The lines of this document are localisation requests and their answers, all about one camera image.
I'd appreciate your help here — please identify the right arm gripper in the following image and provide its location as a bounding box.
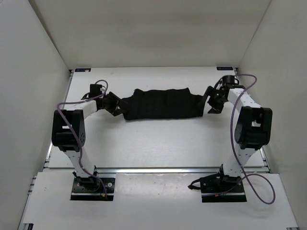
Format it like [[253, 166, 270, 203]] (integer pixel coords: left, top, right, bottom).
[[198, 87, 227, 114]]

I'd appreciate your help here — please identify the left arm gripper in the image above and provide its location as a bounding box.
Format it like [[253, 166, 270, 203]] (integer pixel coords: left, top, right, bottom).
[[101, 92, 129, 117]]

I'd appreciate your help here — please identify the black skirt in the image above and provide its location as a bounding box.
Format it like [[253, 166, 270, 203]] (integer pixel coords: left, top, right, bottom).
[[119, 88, 204, 121]]

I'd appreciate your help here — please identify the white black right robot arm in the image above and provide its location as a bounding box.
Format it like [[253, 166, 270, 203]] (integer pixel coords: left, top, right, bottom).
[[203, 86, 272, 192]]

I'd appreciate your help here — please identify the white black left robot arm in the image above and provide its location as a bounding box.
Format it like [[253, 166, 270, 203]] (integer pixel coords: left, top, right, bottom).
[[51, 92, 122, 191]]

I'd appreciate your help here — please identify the right corner label sticker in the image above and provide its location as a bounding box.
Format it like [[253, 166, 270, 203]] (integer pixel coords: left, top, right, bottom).
[[216, 67, 234, 71]]

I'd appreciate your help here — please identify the corner label sticker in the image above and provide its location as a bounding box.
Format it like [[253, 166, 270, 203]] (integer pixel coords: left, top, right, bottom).
[[74, 68, 91, 72], [216, 67, 234, 71]]

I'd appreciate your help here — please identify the left corner label sticker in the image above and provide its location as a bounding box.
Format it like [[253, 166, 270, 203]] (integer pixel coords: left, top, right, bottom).
[[74, 68, 91, 72]]

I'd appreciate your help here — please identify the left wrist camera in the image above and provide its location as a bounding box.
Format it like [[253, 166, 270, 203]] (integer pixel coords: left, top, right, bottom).
[[89, 84, 102, 98]]

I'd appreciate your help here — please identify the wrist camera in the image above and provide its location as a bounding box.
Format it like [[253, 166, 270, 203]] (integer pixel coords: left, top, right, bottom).
[[222, 75, 239, 88], [89, 84, 102, 98]]

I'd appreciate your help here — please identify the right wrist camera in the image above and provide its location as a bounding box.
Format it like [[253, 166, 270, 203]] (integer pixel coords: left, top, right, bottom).
[[222, 75, 239, 88]]

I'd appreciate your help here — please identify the aluminium table frame rail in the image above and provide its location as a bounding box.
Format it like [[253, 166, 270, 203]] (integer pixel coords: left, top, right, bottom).
[[42, 166, 270, 174]]

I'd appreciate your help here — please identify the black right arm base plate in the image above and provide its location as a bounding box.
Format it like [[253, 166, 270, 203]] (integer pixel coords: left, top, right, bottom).
[[188, 173, 247, 203]]

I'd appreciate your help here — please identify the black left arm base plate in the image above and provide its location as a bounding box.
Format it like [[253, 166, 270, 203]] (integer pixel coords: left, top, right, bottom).
[[70, 177, 116, 201]]

